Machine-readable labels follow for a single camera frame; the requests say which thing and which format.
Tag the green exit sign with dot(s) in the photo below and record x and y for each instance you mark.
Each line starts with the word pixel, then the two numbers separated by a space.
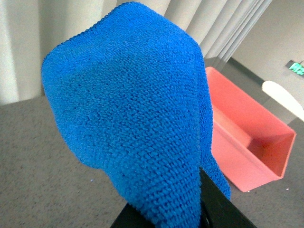
pixel 296 68

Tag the white pleated curtain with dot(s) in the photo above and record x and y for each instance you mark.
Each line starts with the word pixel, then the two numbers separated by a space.
pixel 30 29

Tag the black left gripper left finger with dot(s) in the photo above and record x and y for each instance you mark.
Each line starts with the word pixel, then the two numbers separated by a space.
pixel 129 217

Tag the white rounded object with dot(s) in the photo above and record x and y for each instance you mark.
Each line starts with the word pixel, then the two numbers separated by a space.
pixel 281 103

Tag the pink plastic bin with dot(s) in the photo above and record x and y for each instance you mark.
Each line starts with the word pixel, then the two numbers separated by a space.
pixel 251 145

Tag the blue microfiber cloth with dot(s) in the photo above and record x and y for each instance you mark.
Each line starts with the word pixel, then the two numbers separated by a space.
pixel 130 97

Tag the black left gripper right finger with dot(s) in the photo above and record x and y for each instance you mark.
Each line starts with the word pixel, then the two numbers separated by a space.
pixel 216 210

